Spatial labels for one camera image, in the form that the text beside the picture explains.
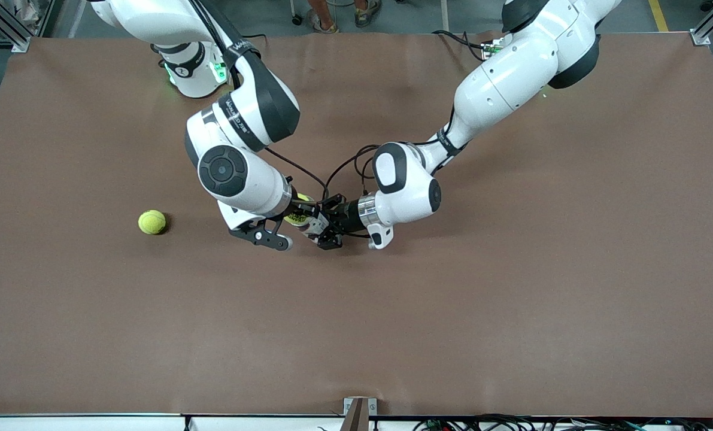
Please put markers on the white leg with caster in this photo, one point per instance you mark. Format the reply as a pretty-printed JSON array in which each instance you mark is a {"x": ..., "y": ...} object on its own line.
[{"x": 296, "y": 21}]

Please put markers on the clear tennis ball can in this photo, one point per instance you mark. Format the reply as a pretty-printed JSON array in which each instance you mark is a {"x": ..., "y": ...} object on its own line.
[{"x": 315, "y": 228}]

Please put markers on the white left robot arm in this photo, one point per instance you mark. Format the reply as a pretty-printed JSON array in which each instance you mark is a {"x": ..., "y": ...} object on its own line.
[{"x": 512, "y": 78}]

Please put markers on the bare leg with sandal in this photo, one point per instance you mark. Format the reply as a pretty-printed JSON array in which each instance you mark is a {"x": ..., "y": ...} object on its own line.
[
  {"x": 323, "y": 18},
  {"x": 368, "y": 12}
]

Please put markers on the yellow tennis ball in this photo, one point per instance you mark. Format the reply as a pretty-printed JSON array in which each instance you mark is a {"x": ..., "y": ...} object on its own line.
[
  {"x": 152, "y": 222},
  {"x": 298, "y": 212}
]

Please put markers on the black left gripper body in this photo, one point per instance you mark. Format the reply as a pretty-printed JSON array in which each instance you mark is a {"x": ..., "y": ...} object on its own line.
[{"x": 348, "y": 216}]

